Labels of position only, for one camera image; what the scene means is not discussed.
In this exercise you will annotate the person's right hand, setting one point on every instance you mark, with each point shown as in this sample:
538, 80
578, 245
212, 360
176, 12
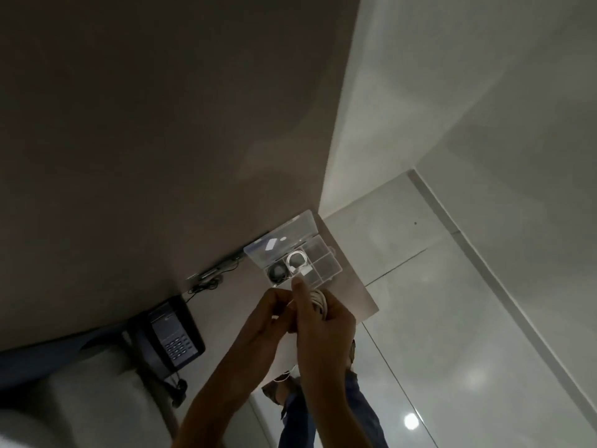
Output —
326, 340

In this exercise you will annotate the person's left hand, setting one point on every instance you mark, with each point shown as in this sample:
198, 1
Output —
268, 331

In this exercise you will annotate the person's left forearm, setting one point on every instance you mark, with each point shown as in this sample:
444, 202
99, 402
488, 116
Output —
224, 405

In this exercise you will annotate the person's right forearm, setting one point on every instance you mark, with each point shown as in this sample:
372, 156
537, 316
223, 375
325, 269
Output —
331, 405

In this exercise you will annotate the person's blue jeans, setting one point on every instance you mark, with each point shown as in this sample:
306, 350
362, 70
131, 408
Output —
364, 415

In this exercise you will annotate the black desk telephone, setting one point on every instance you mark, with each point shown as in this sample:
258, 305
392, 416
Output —
172, 335

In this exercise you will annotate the white bed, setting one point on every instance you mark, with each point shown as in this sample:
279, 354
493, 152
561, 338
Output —
93, 405

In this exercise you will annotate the blue padded headboard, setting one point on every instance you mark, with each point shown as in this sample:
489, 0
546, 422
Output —
46, 354

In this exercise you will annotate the black wall socket panel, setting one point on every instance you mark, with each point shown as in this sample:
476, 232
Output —
212, 271

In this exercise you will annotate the brown wooden wall panel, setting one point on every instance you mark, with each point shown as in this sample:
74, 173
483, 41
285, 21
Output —
163, 135

